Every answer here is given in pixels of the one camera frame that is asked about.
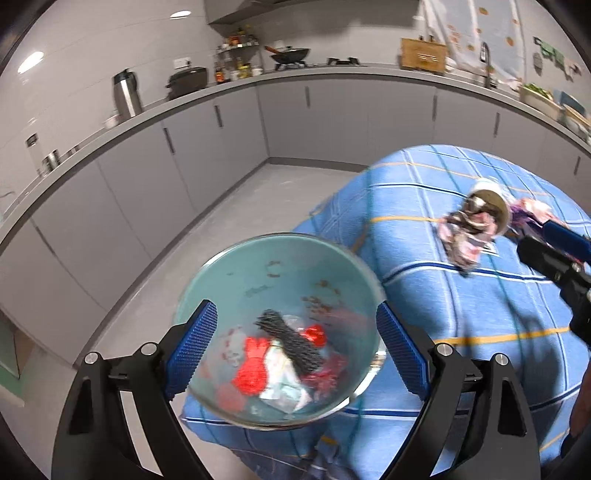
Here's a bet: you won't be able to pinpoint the spice rack with bottles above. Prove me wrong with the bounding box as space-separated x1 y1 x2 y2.
214 25 264 84

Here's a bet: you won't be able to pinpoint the white paper cup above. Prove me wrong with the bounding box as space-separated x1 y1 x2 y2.
464 178 512 238

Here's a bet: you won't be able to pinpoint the purple wrapper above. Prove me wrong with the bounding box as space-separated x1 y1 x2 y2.
510 198 566 239

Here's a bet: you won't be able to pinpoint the black rice cooker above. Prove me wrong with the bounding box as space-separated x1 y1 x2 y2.
166 67 208 100

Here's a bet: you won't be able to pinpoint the grey kitchen cabinets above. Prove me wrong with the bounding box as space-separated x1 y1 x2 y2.
1 67 590 364

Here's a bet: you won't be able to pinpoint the teal round trash bin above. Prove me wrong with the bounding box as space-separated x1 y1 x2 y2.
175 233 386 430

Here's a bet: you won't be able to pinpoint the person's right hand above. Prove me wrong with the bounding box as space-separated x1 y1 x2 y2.
560 372 591 457

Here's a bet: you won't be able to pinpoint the black mesh net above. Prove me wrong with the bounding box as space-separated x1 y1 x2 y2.
256 310 324 377

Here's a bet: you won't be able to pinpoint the basin with green vegetables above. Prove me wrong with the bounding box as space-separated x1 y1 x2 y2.
520 83 563 121

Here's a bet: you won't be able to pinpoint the blue plaid tablecloth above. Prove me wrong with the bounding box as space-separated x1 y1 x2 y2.
181 145 590 479

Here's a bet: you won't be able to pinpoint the hanging kitchen cloths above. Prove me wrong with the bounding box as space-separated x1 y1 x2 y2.
533 37 582 78

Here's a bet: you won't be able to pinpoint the steel thermos jug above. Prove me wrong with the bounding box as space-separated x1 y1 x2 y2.
113 69 143 122

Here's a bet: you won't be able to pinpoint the black wok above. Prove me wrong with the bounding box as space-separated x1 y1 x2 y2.
264 45 310 71

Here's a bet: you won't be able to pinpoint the pink wrapper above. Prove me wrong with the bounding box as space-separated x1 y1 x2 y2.
438 210 497 272

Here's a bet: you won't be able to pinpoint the red mesh net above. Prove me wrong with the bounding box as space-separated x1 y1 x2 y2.
231 324 327 396

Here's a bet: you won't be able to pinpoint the patterned window curtain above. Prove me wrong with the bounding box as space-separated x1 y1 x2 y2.
423 0 525 82

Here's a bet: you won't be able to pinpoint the clear jar black lid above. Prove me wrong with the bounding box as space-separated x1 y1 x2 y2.
26 133 45 177

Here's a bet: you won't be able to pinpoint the clear plastic bag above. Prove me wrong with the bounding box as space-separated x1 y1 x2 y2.
259 334 311 416

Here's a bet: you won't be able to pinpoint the kitchen faucet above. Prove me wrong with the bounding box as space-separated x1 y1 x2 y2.
480 42 493 89

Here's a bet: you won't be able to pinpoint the wooden cutting board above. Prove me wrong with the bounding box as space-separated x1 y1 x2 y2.
400 38 448 75

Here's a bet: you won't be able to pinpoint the gas stove burner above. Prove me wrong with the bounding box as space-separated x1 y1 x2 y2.
327 57 361 66

